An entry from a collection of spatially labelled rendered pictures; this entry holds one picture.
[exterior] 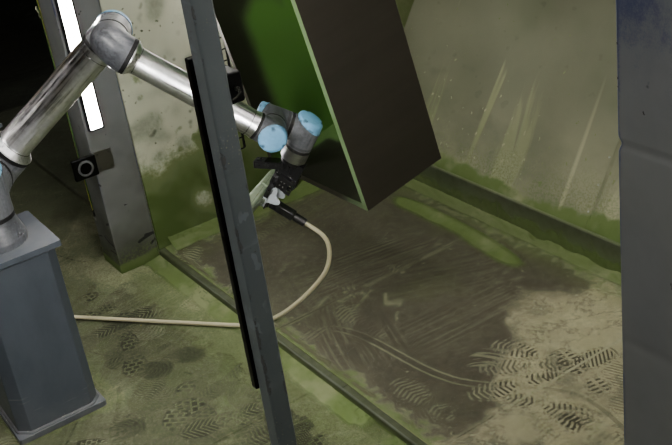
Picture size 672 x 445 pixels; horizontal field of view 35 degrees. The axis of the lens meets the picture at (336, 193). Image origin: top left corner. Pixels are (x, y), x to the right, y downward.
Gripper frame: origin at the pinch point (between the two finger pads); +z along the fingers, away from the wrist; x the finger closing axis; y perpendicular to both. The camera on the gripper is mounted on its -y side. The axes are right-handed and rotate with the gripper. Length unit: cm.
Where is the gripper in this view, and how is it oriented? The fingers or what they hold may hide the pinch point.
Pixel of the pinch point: (264, 200)
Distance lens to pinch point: 362.9
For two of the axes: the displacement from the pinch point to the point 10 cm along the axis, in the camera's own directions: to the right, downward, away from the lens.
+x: 3.0, -4.2, 8.6
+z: -4.1, 7.6, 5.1
